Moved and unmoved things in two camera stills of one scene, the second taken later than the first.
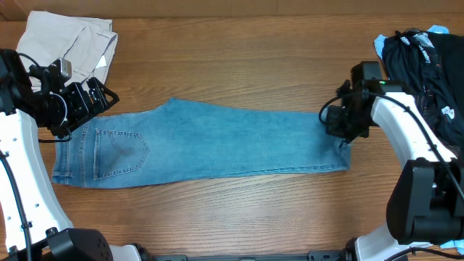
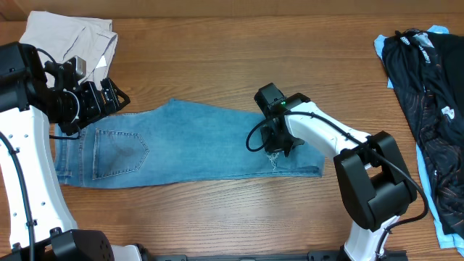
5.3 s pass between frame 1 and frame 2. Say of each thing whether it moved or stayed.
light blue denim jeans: stayed
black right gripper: moved
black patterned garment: stayed
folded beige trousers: stayed
